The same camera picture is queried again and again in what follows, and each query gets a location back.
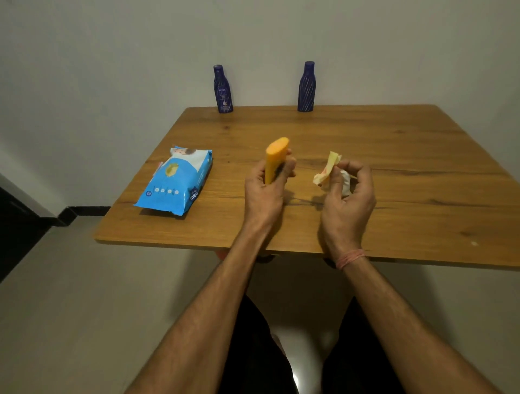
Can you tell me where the person's left hand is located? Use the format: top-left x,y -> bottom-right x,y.
243,148 -> 298,233

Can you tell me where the person's right hand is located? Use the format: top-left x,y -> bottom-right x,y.
320,160 -> 378,261

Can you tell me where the yellow bottle orange cap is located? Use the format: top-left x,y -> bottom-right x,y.
264,136 -> 291,186

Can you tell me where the white wet wipe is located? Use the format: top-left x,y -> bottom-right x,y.
312,150 -> 353,199

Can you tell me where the blue wet wipes pack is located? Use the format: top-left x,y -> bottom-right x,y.
133,146 -> 214,217

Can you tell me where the dark blue bottle white print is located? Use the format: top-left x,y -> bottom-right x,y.
212,64 -> 235,114

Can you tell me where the dark blue striped bottle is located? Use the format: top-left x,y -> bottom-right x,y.
297,60 -> 317,113

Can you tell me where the person's left forearm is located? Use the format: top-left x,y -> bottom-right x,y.
125,227 -> 270,394

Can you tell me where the person's right forearm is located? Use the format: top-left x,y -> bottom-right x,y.
340,256 -> 504,394

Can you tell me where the pink thread wristband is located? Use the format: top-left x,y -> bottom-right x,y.
335,248 -> 367,272

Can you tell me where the wooden table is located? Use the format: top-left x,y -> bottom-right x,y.
93,104 -> 520,271

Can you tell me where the black baseboard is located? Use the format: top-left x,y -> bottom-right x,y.
40,206 -> 112,227

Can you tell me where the black door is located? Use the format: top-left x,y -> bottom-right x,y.
0,186 -> 53,284

